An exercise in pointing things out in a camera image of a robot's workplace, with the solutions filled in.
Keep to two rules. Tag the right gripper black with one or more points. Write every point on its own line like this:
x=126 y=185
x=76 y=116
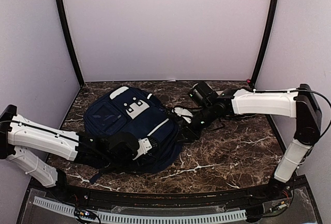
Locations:
x=192 y=134

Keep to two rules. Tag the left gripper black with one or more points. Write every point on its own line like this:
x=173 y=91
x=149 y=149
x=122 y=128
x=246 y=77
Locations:
x=138 y=164

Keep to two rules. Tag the navy blue student backpack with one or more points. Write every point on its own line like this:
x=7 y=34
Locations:
x=140 y=113

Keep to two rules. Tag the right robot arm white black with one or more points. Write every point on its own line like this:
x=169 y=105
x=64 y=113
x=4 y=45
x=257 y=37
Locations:
x=298 y=103

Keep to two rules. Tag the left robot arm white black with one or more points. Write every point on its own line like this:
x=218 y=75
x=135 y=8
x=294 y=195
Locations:
x=105 y=153

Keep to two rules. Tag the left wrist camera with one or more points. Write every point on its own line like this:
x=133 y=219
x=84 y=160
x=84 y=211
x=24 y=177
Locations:
x=145 y=145

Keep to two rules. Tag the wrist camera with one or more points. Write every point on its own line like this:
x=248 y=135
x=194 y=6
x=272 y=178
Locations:
x=145 y=145
x=183 y=113

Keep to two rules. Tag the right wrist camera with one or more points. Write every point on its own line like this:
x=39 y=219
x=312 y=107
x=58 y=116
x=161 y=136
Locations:
x=183 y=113

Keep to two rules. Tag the white slotted cable duct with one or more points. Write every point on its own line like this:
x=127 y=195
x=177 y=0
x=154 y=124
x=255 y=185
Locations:
x=136 y=215

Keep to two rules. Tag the black front rail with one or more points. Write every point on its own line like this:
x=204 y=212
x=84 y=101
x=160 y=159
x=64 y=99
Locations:
x=129 y=190

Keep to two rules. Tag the right black frame post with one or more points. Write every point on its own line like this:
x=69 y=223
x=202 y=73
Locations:
x=264 y=41

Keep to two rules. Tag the black frame post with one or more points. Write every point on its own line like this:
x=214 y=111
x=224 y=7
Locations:
x=68 y=40
x=264 y=41

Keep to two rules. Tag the left black frame post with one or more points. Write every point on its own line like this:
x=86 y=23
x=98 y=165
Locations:
x=68 y=40

